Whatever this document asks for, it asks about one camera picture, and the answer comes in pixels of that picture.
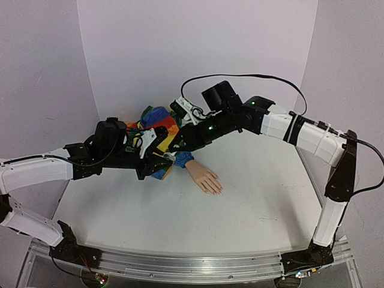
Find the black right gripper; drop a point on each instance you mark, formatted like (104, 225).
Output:
(182, 139)

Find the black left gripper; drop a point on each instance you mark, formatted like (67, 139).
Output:
(149, 168)

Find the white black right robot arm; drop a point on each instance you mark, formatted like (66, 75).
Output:
(262, 116)

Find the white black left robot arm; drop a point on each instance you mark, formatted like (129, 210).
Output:
(113, 145)

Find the rainbow striped cloth sleeve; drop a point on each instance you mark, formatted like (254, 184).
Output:
(160, 117)

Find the mannequin hand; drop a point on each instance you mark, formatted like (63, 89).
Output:
(204, 178)

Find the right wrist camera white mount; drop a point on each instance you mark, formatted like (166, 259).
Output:
(188, 112)

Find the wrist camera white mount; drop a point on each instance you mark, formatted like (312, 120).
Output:
(151, 138)
(188, 112)

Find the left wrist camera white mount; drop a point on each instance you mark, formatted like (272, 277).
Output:
(151, 138)

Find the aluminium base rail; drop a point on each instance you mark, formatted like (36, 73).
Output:
(89, 266)

